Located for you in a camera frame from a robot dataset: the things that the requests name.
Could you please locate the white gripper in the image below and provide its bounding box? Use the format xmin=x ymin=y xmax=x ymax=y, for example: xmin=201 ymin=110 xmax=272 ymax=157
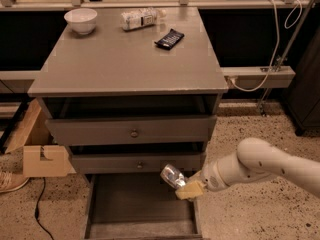
xmin=175 ymin=163 xmax=223 ymax=200

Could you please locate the silver redbull can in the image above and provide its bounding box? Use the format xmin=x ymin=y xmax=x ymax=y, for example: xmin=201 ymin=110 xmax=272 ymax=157
xmin=160 ymin=164 xmax=186 ymax=189

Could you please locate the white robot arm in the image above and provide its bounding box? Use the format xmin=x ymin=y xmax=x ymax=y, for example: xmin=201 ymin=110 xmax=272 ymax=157
xmin=176 ymin=138 xmax=320 ymax=200

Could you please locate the grey middle drawer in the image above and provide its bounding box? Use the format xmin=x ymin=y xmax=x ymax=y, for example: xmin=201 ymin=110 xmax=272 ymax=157
xmin=70 ymin=152 xmax=206 ymax=174

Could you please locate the grey top drawer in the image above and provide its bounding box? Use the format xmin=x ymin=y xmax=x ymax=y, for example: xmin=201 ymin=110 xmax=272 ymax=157
xmin=46 ymin=116 xmax=217 ymax=146

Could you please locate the grey open bottom drawer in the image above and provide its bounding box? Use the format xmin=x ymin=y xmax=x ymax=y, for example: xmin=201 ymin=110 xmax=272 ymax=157
xmin=81 ymin=173 xmax=202 ymax=240

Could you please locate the grey drawer cabinet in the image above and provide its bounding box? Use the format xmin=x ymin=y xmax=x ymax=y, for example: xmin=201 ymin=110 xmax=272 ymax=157
xmin=27 ymin=6 xmax=230 ymax=240

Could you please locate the dark snack bar packet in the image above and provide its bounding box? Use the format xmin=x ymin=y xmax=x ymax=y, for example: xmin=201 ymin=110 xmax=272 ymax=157
xmin=155 ymin=29 xmax=184 ymax=50

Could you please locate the cardboard box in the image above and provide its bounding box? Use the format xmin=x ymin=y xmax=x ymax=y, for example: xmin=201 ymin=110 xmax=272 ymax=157
xmin=6 ymin=99 xmax=75 ymax=177

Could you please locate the white plastic bottle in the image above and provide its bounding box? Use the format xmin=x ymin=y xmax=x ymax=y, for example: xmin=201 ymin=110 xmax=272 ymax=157
xmin=120 ymin=7 xmax=167 ymax=31

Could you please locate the beige shoe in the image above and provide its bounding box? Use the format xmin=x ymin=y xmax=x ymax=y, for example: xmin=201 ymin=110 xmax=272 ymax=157
xmin=0 ymin=171 xmax=29 ymax=193

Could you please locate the metal leaning rod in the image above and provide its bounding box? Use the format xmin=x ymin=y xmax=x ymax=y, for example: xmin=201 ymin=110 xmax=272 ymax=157
xmin=257 ymin=0 xmax=320 ymax=117

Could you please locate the white ceramic bowl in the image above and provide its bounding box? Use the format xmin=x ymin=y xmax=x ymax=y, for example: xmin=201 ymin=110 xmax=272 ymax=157
xmin=64 ymin=8 xmax=98 ymax=35

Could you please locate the black floor cable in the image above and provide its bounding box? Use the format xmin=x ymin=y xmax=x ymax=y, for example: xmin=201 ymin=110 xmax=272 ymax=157
xmin=34 ymin=177 xmax=55 ymax=240

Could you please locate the white hanging cable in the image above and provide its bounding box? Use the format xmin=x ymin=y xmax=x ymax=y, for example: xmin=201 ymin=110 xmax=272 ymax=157
xmin=228 ymin=0 xmax=304 ymax=93

